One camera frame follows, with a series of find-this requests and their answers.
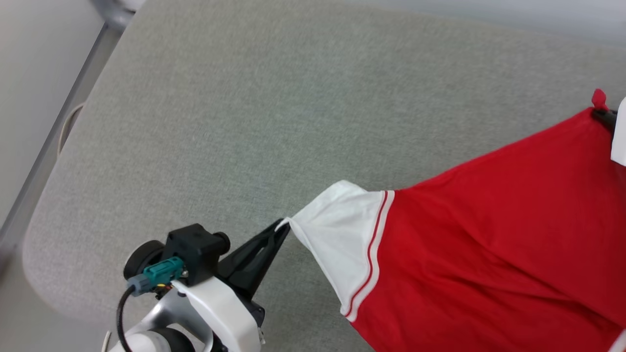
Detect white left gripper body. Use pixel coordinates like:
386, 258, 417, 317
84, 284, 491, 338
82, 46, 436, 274
171, 276, 266, 352

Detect grey metal frame rail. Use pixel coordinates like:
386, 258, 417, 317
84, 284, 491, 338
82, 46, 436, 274
0, 0, 145, 247

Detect teal left camera connector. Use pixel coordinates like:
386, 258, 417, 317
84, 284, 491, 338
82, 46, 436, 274
127, 257, 185, 297

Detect thick black left camera cable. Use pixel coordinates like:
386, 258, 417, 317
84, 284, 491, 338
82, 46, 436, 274
116, 286, 136, 352

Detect red and white shirt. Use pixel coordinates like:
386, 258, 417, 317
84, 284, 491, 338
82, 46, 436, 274
289, 89, 626, 352

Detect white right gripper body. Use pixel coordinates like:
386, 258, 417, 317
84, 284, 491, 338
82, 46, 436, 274
611, 97, 626, 167

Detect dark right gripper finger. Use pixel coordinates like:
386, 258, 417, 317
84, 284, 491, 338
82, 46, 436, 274
592, 110, 618, 132

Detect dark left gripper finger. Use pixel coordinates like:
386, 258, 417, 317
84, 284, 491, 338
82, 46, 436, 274
218, 219, 290, 277
230, 226, 291, 300

